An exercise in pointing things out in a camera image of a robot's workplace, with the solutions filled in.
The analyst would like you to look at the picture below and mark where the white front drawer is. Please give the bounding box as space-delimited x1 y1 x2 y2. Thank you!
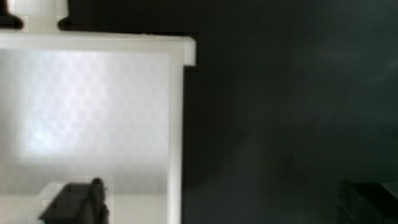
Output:
0 0 195 224

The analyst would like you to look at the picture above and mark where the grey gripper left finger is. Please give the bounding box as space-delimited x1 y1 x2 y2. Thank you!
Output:
39 178 110 224

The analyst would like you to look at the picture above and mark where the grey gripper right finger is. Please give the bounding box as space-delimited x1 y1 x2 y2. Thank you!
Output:
337 181 398 224

